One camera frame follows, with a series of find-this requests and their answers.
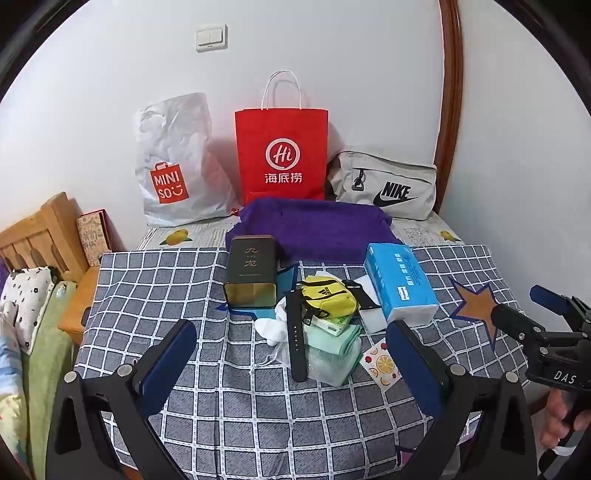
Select short black watch strap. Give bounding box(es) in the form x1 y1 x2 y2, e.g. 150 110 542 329
342 279 377 311

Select pastel printed quilt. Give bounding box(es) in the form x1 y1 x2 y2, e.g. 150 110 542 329
0 318 33 480

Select wooden headboard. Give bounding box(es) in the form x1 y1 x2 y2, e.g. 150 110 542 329
0 191 90 282

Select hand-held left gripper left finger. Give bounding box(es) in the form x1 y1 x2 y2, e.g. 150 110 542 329
45 318 198 480

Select white plastic shopping bag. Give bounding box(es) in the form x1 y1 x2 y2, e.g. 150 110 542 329
134 92 241 228

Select white sponge block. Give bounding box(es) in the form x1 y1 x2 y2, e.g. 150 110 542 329
358 302 393 334

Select white wall switch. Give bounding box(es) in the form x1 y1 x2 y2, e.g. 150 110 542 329
195 25 228 53

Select green blanket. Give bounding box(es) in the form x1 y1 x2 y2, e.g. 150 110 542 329
21 281 79 480

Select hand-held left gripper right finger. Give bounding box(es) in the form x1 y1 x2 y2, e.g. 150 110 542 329
385 319 539 480

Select mint green cloth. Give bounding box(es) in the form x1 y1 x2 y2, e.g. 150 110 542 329
302 323 363 358

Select wooden door frame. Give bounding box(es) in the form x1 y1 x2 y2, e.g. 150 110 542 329
438 0 465 213

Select purple towel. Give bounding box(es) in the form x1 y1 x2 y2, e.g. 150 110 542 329
225 198 404 264

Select grey translucent fabric pouch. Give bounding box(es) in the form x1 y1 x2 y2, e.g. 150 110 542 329
249 342 296 376

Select blue tissue pack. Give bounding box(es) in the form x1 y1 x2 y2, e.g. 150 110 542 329
363 243 439 324

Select white cloth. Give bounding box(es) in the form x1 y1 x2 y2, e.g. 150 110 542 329
253 316 296 347

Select fruit print sachet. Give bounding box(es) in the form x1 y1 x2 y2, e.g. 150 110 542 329
361 339 402 387

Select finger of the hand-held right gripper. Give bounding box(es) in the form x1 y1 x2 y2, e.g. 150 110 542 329
530 285 591 330
491 304 548 344

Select dark green tin box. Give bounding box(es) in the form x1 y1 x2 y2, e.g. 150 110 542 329
223 234 279 311

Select light green wet wipes packet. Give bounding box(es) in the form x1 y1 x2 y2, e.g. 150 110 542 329
310 314 352 340

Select red paper bag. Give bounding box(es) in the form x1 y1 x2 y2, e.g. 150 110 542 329
235 71 329 206

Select long black watch strap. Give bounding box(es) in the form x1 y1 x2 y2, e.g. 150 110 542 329
284 290 309 383

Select yellow mini pouch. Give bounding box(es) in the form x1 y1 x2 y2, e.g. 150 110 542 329
298 275 356 319

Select white dotted pillow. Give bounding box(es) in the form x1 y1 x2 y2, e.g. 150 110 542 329
0 267 56 356

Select grey checked tablecloth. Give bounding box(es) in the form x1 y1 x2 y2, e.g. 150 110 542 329
74 244 532 480

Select person's right hand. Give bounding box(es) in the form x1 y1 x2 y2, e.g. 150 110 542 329
541 390 583 450

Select grey waist bag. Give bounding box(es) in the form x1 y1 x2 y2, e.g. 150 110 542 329
325 150 438 220

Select patterned gift box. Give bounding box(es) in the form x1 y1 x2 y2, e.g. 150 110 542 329
75 209 114 268

